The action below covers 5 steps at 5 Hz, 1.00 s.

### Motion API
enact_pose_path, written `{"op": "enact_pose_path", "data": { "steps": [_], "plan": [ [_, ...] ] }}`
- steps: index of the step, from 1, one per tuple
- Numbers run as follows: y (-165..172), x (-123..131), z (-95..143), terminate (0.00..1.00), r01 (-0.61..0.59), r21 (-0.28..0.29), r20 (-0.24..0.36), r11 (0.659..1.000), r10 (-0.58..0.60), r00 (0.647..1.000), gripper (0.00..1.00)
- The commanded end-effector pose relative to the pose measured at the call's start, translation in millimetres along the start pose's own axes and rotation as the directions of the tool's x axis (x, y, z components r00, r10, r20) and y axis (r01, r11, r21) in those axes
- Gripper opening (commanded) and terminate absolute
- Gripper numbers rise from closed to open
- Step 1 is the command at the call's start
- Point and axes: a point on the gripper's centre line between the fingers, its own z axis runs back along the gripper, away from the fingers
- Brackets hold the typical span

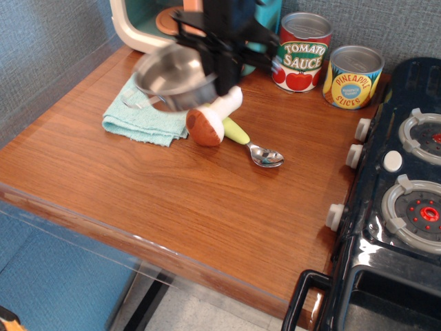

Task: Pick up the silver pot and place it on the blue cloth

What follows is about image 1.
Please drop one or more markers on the plush mushroom toy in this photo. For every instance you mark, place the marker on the plush mushroom toy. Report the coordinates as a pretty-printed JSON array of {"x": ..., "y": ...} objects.
[{"x": 205, "y": 123}]

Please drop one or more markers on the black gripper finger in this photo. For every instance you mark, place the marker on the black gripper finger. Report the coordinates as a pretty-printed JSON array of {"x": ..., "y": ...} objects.
[
  {"x": 208, "y": 58},
  {"x": 228, "y": 71}
]

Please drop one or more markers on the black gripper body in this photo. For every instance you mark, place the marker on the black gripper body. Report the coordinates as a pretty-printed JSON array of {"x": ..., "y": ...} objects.
[{"x": 228, "y": 27}]

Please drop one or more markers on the spoon with green handle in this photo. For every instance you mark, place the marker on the spoon with green handle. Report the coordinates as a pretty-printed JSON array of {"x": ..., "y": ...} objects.
[{"x": 262, "y": 157}]

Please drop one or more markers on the pineapple slices can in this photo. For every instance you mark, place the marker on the pineapple slices can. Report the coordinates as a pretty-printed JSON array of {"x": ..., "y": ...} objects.
[{"x": 352, "y": 76}]

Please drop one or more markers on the teal toy microwave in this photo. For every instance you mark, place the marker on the teal toy microwave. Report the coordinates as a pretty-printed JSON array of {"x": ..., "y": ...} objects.
[{"x": 148, "y": 25}]

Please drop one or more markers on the tomato sauce can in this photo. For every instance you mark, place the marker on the tomato sauce can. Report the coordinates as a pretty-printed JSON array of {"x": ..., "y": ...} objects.
[{"x": 303, "y": 44}]

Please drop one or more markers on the dark toy stove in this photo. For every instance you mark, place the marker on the dark toy stove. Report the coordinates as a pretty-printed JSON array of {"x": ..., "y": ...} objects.
[{"x": 386, "y": 259}]

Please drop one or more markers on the stainless steel pot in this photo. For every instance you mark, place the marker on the stainless steel pot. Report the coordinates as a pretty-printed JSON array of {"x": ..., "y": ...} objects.
[{"x": 174, "y": 76}]

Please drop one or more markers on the clear acrylic barrier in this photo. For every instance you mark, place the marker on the clear acrylic barrier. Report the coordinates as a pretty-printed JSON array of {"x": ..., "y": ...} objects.
[{"x": 215, "y": 243}]

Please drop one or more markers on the light blue towel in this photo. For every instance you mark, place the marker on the light blue towel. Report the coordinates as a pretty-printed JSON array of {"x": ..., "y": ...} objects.
[{"x": 133, "y": 116}]

